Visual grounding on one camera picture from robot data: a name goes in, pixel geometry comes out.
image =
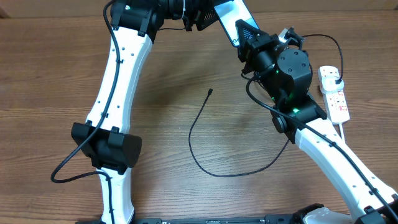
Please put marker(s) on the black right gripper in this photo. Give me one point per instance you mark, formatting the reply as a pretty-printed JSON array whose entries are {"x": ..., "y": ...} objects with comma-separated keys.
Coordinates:
[{"x": 256, "y": 44}]

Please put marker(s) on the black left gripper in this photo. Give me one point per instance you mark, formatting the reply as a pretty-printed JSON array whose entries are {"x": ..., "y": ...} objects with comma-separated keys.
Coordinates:
[{"x": 201, "y": 7}]

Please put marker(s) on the blue Galaxy smartphone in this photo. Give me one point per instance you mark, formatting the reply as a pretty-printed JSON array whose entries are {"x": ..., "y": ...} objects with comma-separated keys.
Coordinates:
[{"x": 231, "y": 11}]

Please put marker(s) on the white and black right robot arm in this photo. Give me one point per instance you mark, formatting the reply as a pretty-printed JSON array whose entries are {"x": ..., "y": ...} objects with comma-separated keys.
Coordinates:
[{"x": 282, "y": 76}]

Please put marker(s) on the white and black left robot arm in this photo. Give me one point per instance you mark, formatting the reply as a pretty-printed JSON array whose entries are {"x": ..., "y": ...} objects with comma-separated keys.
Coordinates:
[{"x": 105, "y": 137}]

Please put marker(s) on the white charger plug adapter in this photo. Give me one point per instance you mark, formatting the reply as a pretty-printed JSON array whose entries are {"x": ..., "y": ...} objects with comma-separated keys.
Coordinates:
[{"x": 330, "y": 85}]

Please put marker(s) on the white power strip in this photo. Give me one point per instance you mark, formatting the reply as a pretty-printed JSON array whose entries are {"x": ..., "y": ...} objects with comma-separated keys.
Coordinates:
[{"x": 335, "y": 103}]

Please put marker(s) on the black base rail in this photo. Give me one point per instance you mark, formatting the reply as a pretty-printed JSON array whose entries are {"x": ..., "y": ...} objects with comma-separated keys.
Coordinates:
[{"x": 268, "y": 219}]

